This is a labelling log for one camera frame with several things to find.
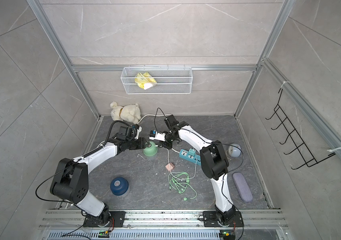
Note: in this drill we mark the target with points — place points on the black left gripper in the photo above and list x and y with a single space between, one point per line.
142 143

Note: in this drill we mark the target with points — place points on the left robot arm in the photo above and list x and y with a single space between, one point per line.
71 180

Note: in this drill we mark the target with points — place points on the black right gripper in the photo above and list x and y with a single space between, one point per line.
169 146

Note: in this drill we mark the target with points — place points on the purple glasses case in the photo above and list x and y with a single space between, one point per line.
242 187

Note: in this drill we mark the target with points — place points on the white wire wall basket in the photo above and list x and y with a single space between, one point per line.
170 80

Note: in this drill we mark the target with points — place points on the teal power strip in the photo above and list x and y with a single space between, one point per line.
183 154

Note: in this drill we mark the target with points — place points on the white plush teddy bear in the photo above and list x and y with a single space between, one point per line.
129 113

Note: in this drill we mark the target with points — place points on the yellow packet in basket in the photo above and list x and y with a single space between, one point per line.
145 81

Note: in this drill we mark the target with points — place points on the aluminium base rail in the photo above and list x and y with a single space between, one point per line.
66 224

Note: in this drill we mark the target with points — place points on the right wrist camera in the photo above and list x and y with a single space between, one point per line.
155 135

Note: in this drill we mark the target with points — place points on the pink USB charger adapter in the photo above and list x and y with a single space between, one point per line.
169 167

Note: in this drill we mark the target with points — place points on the black wire hook rack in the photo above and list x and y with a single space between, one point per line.
293 136

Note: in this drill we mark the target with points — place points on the teal USB charger adapter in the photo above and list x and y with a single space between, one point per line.
192 152

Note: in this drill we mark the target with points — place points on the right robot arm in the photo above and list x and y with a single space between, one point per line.
214 164

